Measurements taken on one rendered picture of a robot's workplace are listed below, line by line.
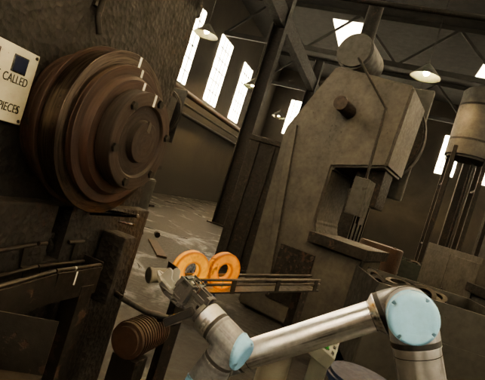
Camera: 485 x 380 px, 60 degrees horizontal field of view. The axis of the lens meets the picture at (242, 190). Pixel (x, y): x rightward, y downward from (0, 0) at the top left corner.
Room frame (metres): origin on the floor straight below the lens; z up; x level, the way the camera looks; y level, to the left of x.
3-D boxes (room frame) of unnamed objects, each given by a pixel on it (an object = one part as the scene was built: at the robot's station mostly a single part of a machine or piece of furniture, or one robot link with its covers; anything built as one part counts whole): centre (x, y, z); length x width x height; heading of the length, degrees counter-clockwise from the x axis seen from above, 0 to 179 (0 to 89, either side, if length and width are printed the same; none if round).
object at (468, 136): (8.90, -4.37, 2.25); 0.92 x 0.92 x 4.50
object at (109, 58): (1.22, 0.42, 1.11); 0.47 x 0.06 x 0.47; 162
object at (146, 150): (1.18, 0.33, 1.11); 0.28 x 0.06 x 0.28; 162
